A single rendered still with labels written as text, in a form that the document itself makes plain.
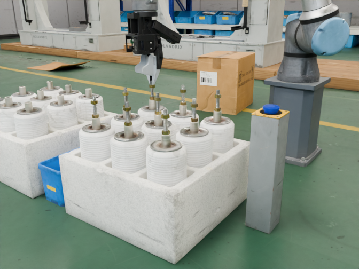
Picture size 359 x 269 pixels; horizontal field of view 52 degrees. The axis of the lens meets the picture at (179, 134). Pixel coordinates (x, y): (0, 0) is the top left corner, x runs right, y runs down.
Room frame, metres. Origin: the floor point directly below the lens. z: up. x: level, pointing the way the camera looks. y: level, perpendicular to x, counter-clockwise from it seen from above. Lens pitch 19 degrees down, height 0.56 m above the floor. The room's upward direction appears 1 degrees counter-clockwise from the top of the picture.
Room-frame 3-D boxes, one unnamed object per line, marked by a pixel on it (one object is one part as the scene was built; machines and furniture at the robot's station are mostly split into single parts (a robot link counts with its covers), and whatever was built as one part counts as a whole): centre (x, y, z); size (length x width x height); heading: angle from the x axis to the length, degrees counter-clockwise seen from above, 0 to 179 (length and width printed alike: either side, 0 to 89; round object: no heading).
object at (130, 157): (0.86, 0.13, 0.16); 0.10 x 0.10 x 0.18
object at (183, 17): (6.95, -0.23, 0.36); 0.50 x 0.38 x 0.21; 143
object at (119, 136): (0.86, 0.13, 0.25); 0.08 x 0.08 x 0.01
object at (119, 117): (1.03, 0.15, 0.25); 0.08 x 0.08 x 0.01
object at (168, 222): (0.96, 0.06, 0.09); 0.39 x 0.39 x 0.18; 54
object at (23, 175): (1.27, 0.49, 0.09); 0.39 x 0.39 x 0.18; 52
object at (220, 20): (6.40, -0.91, 0.36); 0.50 x 0.38 x 0.21; 143
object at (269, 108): (0.85, -0.22, 0.32); 0.04 x 0.04 x 0.02
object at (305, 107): (1.34, -0.44, 0.15); 0.19 x 0.19 x 0.30; 52
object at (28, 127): (1.11, 0.47, 0.16); 0.10 x 0.10 x 0.18
